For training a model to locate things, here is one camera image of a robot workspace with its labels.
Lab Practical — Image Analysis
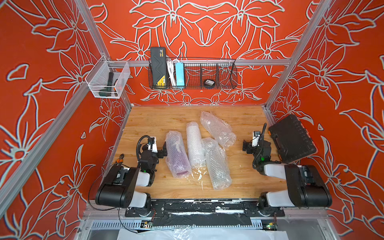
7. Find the white coiled cable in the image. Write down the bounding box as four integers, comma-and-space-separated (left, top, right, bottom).
166, 59, 178, 88

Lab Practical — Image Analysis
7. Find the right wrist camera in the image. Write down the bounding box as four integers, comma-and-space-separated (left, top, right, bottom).
252, 131, 261, 148

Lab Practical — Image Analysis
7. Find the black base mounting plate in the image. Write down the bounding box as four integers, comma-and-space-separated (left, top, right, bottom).
124, 199, 285, 230

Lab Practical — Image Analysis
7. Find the bubble wrap sheet of vase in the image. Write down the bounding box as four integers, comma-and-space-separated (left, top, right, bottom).
166, 131, 192, 179

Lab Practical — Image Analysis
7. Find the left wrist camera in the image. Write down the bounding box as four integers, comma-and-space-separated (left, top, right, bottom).
147, 137, 158, 153

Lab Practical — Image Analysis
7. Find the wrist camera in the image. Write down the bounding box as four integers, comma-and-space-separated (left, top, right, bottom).
147, 137, 158, 153
252, 131, 261, 148

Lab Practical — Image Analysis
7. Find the purple glass vase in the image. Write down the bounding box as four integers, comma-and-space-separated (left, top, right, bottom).
166, 145, 192, 178

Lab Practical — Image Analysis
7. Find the black wire wall basket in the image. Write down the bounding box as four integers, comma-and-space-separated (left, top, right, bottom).
148, 58, 239, 90

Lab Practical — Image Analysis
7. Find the black plastic tool case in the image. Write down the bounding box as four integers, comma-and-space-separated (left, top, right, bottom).
268, 114, 318, 164

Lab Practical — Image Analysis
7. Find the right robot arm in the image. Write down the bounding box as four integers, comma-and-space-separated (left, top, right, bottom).
243, 123, 333, 215

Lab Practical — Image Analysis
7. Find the bubble roll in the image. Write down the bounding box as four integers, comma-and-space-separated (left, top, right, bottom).
186, 122, 206, 168
202, 137, 232, 190

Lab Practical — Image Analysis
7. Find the light blue box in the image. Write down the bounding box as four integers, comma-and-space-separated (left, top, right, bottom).
175, 62, 185, 87

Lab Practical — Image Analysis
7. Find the black box with yellow label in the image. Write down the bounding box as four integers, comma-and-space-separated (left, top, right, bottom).
150, 47, 167, 89

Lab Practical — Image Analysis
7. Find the back bubble wrapped bundle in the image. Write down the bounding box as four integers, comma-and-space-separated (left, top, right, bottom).
200, 111, 237, 149

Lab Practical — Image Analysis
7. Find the clear plastic wall bin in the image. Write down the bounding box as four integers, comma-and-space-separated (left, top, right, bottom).
85, 56, 131, 99

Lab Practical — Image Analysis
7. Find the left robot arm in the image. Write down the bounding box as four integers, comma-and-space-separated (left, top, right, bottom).
95, 135, 168, 213

